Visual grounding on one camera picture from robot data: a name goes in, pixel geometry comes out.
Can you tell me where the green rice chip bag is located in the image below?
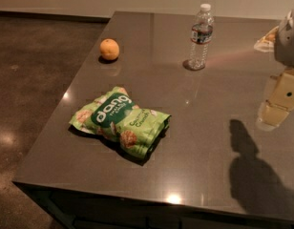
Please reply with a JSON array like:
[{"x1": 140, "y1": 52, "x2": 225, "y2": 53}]
[{"x1": 70, "y1": 87, "x2": 171, "y2": 159}]

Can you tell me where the clear plastic water bottle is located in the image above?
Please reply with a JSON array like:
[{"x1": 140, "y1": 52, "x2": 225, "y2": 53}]
[{"x1": 189, "y1": 4, "x2": 214, "y2": 71}]

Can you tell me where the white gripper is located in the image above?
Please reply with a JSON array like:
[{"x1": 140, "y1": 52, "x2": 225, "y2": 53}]
[{"x1": 254, "y1": 7, "x2": 294, "y2": 132}]

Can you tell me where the orange fruit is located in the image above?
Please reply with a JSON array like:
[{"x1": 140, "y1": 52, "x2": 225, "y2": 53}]
[{"x1": 99, "y1": 38, "x2": 119, "y2": 61}]

